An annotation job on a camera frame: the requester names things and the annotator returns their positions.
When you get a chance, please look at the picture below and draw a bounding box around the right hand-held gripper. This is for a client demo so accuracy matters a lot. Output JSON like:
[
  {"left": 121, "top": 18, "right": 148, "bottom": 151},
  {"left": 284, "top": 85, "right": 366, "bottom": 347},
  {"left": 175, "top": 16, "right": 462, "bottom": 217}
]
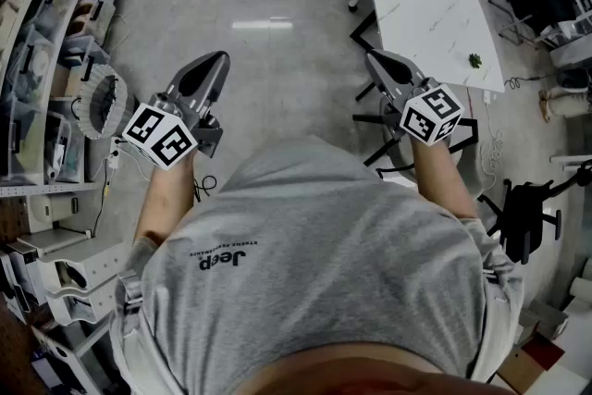
[{"left": 364, "top": 49, "right": 465, "bottom": 148}]

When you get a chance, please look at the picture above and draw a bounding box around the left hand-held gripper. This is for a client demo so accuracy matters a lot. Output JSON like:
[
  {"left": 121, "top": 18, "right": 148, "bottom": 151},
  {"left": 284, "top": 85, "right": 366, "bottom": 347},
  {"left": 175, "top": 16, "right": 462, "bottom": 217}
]
[{"left": 121, "top": 51, "right": 231, "bottom": 173}]

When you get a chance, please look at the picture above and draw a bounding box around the person's left forearm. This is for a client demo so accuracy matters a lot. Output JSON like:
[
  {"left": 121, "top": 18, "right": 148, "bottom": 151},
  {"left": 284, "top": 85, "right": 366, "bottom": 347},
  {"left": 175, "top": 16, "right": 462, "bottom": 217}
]
[{"left": 132, "top": 150, "right": 199, "bottom": 249}]

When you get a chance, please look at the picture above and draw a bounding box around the person's right forearm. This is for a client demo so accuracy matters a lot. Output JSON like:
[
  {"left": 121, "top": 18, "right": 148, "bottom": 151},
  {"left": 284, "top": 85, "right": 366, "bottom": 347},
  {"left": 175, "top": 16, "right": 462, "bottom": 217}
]
[{"left": 410, "top": 136, "right": 478, "bottom": 221}]

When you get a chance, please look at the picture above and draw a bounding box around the white marble table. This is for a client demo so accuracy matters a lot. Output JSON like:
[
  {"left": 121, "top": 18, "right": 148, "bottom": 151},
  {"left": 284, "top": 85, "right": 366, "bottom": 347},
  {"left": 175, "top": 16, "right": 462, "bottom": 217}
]
[{"left": 349, "top": 0, "right": 506, "bottom": 103}]

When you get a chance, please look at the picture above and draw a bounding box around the white pleated bin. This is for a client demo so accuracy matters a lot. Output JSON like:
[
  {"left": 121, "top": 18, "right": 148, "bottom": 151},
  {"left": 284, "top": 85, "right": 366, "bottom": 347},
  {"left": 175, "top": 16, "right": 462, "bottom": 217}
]
[{"left": 76, "top": 63, "right": 135, "bottom": 140}]

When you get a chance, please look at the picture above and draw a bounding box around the row of clear storage bins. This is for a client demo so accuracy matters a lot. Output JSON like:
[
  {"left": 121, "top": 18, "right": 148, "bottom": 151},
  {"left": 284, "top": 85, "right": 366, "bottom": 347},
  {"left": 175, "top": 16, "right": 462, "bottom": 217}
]
[{"left": 8, "top": 0, "right": 121, "bottom": 181}]

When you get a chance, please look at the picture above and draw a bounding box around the grey printed t-shirt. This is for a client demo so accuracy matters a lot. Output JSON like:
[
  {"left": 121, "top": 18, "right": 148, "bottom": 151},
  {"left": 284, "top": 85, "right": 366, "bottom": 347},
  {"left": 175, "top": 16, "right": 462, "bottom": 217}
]
[{"left": 108, "top": 134, "right": 526, "bottom": 395}]

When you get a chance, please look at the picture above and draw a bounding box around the white shelving unit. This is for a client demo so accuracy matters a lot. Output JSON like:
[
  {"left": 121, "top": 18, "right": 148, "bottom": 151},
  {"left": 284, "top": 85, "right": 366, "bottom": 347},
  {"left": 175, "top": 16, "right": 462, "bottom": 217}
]
[{"left": 0, "top": 0, "right": 135, "bottom": 195}]

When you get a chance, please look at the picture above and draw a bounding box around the black office chair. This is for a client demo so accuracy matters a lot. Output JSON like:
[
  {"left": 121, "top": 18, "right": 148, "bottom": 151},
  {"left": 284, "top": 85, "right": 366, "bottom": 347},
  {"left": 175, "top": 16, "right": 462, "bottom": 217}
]
[{"left": 478, "top": 178, "right": 564, "bottom": 265}]

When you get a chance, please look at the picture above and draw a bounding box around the person's face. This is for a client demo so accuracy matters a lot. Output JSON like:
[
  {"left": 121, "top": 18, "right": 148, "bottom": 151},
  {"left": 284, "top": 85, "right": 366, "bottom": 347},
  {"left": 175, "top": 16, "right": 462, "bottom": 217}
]
[{"left": 244, "top": 349, "right": 528, "bottom": 395}]

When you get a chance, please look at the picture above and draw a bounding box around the brown cardboard box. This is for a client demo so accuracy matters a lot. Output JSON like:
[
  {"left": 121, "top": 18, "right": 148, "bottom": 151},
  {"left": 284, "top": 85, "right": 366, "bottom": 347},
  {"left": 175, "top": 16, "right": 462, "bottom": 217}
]
[{"left": 497, "top": 323, "right": 568, "bottom": 394}]

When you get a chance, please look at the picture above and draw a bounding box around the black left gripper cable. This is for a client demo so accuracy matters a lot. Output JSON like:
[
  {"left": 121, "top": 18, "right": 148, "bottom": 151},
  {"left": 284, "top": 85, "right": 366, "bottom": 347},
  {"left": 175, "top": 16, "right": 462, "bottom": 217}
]
[{"left": 191, "top": 152, "right": 218, "bottom": 203}]

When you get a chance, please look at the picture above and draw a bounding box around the black coiled cable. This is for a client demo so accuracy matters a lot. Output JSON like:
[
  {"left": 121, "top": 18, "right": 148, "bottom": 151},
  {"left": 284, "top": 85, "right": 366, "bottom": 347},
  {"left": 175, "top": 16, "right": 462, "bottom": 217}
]
[{"left": 503, "top": 73, "right": 556, "bottom": 92}]

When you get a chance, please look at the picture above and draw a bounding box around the black metal-frame chair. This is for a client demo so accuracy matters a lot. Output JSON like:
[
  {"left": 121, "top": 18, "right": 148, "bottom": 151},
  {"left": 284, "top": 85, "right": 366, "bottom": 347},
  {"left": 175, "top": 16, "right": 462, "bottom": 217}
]
[{"left": 488, "top": 0, "right": 579, "bottom": 46}]

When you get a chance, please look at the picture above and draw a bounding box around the grey shoulder strap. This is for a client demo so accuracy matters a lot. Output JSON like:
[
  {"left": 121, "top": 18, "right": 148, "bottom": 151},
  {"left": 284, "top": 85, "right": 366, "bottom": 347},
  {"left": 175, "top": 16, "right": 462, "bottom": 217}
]
[
  {"left": 115, "top": 270, "right": 144, "bottom": 315},
  {"left": 480, "top": 265, "right": 503, "bottom": 292}
]

